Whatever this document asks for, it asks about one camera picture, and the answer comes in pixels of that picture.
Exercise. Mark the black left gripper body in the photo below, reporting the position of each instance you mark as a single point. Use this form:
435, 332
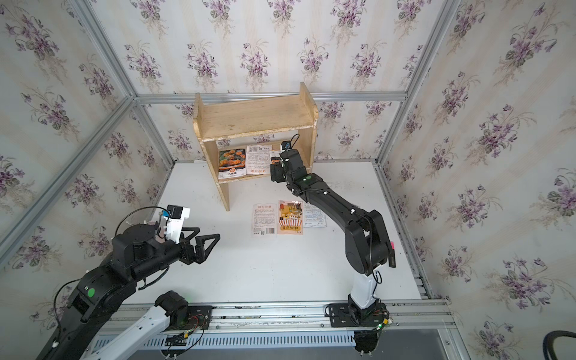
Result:
187, 256

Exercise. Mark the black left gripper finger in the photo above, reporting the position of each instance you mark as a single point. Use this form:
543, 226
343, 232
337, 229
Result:
204, 246
189, 232

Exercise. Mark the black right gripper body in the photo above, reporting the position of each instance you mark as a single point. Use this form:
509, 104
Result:
277, 172

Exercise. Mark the white label seed bag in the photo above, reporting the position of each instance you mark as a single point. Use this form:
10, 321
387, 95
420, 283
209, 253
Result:
258, 159

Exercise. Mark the orange flower seed bag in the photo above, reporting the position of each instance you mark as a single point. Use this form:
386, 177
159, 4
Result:
232, 164
275, 157

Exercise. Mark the colourful popcorn seed bag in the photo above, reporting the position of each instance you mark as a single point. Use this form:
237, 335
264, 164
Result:
290, 218

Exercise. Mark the white text seed bag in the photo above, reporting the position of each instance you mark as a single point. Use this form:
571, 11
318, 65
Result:
313, 217

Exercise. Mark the white barcode seed bag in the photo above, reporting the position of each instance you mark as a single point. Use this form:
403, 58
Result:
264, 221

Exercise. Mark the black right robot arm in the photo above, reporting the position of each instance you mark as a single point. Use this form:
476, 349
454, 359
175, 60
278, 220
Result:
367, 242

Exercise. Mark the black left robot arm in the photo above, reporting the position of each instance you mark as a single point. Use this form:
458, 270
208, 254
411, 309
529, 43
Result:
136, 254

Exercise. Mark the wooden two-tier shelf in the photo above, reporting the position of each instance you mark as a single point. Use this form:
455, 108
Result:
251, 118

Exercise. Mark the pink grey highlighter marker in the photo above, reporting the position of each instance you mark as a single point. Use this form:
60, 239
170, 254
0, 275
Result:
392, 255

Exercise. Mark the black chair part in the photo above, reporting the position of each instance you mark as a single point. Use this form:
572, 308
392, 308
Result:
558, 344

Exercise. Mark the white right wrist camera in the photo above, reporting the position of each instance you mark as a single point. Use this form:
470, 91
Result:
286, 146

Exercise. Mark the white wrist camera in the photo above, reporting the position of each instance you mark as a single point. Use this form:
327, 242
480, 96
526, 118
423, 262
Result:
286, 146
171, 223

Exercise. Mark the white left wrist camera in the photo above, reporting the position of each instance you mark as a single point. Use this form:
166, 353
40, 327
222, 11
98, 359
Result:
171, 223

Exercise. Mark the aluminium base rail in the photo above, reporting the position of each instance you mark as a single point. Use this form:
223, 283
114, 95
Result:
420, 329

